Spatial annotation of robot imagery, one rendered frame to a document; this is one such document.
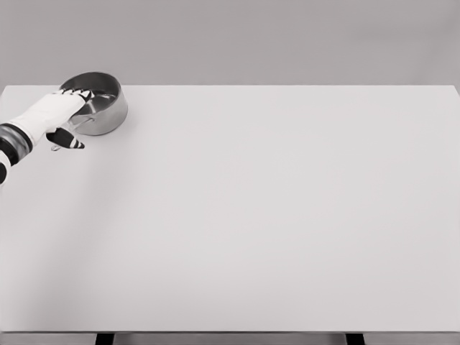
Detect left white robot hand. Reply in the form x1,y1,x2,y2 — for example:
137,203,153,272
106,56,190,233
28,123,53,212
27,88,92,150

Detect silver steel pot with handle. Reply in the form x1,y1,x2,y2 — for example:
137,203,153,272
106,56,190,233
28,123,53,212
50,71,129,152

